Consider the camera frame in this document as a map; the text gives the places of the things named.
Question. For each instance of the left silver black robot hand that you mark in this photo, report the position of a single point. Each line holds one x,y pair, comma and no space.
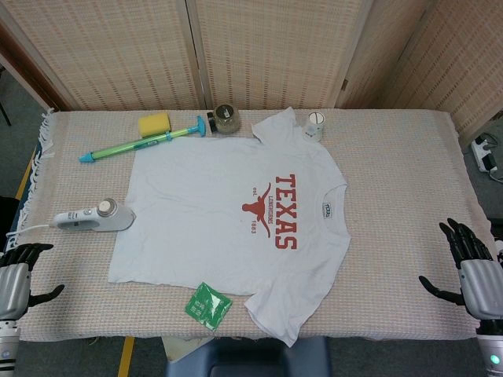
15,286

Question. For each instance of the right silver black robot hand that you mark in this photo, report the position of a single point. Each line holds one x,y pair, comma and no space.
481,282

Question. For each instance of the white handheld steam iron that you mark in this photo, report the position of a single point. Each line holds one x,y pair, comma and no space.
114,220

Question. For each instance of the white Texas Longhorns t-shirt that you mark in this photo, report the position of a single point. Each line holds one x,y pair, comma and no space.
196,204

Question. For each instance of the beige woven fringed tablecloth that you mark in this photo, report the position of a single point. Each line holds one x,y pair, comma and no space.
393,216

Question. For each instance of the white power strip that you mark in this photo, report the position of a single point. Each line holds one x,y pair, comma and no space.
485,155

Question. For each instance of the green blue water pump toy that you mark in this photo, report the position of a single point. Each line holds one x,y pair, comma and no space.
125,147

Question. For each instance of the green tea packet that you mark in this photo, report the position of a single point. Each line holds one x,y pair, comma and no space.
206,306

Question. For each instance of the yellow sponge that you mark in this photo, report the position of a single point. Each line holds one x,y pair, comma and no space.
154,125

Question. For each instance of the white paper cup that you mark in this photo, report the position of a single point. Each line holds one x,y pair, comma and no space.
314,127

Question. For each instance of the blue padded seat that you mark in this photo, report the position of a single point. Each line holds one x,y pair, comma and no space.
243,359

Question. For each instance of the glass jar with black lid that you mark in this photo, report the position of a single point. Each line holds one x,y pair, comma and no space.
226,119

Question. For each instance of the woven folding screen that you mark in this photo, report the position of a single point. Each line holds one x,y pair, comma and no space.
255,51

